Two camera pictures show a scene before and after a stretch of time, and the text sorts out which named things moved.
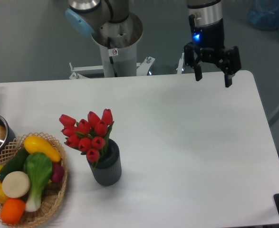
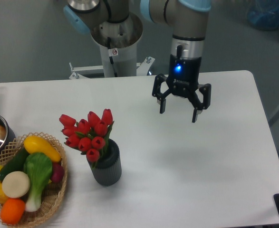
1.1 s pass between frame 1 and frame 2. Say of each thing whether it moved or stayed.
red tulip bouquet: stayed
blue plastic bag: stayed
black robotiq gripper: moved
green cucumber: stayed
